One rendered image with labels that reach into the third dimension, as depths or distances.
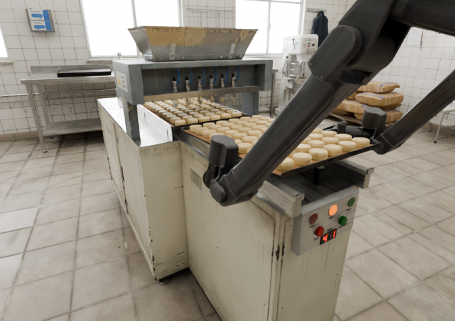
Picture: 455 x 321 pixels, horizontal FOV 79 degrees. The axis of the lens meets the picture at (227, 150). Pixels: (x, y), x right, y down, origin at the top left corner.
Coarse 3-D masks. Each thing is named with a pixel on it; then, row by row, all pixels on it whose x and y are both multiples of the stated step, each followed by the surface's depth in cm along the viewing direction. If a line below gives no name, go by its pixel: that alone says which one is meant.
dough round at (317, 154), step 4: (316, 148) 76; (320, 148) 76; (312, 152) 74; (316, 152) 73; (320, 152) 73; (324, 152) 73; (312, 156) 74; (316, 156) 73; (320, 156) 73; (324, 156) 73
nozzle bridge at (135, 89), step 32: (128, 64) 105; (160, 64) 111; (192, 64) 118; (224, 64) 126; (256, 64) 144; (128, 96) 115; (160, 96) 119; (192, 96) 127; (256, 96) 154; (128, 128) 128
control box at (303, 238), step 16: (336, 192) 82; (352, 192) 82; (304, 208) 74; (320, 208) 75; (352, 208) 84; (304, 224) 73; (320, 224) 77; (336, 224) 82; (352, 224) 87; (304, 240) 75; (320, 240) 80
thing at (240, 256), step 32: (192, 160) 118; (192, 192) 125; (320, 192) 82; (192, 224) 133; (224, 224) 102; (256, 224) 83; (288, 224) 74; (192, 256) 143; (224, 256) 108; (256, 256) 86; (288, 256) 79; (320, 256) 89; (224, 288) 114; (256, 288) 90; (288, 288) 85; (320, 288) 96; (224, 320) 121; (256, 320) 95; (288, 320) 91; (320, 320) 104
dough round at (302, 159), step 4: (300, 152) 74; (292, 156) 71; (296, 156) 71; (300, 156) 71; (304, 156) 70; (308, 156) 70; (296, 160) 70; (300, 160) 70; (304, 160) 69; (308, 160) 70; (296, 164) 70; (300, 164) 70; (304, 164) 70; (308, 164) 70
